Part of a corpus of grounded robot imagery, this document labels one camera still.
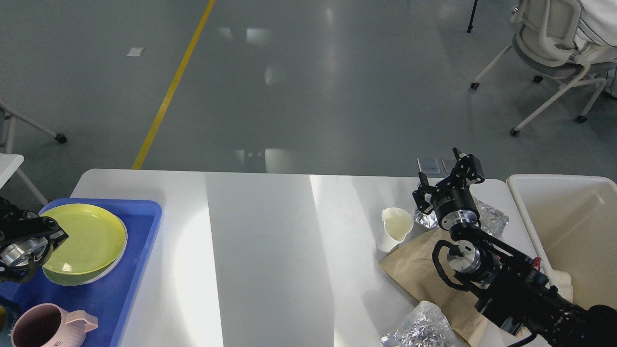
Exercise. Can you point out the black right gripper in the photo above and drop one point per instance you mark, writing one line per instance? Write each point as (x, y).
(451, 198)

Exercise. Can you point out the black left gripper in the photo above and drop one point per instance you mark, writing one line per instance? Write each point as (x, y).
(21, 258)

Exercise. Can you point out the yellow plastic plate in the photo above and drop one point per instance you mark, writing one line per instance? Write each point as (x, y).
(84, 217)

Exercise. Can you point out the brown paper bag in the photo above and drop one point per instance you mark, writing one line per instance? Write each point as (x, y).
(411, 266)

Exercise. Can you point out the dark teal mug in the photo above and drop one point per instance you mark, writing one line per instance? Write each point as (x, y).
(10, 312)

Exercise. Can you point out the pink mug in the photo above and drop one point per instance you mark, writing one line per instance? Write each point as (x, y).
(48, 325)

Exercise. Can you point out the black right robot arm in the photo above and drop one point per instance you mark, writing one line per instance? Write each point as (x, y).
(512, 292)

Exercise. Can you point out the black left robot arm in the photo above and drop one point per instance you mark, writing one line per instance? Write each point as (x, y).
(15, 223)

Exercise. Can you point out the pale green plate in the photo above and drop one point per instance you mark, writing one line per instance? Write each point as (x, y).
(96, 278)

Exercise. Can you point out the crumpled foil near gripper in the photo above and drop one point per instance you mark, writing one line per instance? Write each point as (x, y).
(492, 220)

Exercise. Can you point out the white paper cup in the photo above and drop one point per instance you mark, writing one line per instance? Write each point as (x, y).
(397, 224)

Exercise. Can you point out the white side table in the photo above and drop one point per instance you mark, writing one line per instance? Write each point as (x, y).
(10, 166)

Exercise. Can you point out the chair leg with caster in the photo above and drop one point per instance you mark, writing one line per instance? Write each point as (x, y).
(8, 127)

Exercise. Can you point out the blue plastic tray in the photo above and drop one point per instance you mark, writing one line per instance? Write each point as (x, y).
(110, 298)

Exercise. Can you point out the white plastic bin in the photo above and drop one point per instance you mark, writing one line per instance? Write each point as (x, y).
(572, 223)

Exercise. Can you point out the crumpled foil front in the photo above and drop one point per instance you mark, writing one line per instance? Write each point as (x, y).
(425, 326)

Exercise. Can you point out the black tripod leg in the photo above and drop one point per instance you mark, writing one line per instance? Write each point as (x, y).
(472, 16)

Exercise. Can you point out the white office chair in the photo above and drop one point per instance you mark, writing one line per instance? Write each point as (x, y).
(545, 42)

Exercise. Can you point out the seated person white shirt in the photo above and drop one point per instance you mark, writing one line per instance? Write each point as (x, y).
(596, 36)

